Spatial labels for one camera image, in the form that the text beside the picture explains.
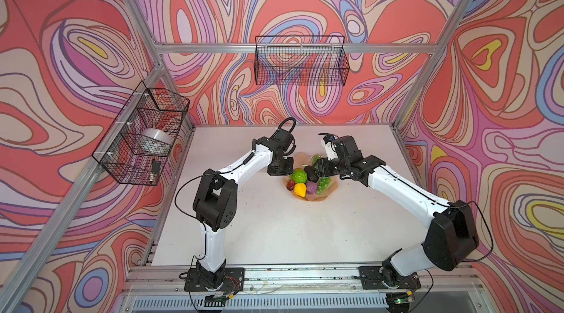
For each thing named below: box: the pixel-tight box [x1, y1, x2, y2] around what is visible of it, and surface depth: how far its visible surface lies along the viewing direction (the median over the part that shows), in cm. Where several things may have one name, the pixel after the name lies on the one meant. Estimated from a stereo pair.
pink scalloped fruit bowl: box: [282, 152, 339, 203], surface depth 93 cm
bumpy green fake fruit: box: [290, 168, 308, 185], surface depth 93 cm
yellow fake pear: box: [293, 182, 307, 198], surface depth 90 cm
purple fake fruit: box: [306, 180, 318, 195], surface depth 92 cm
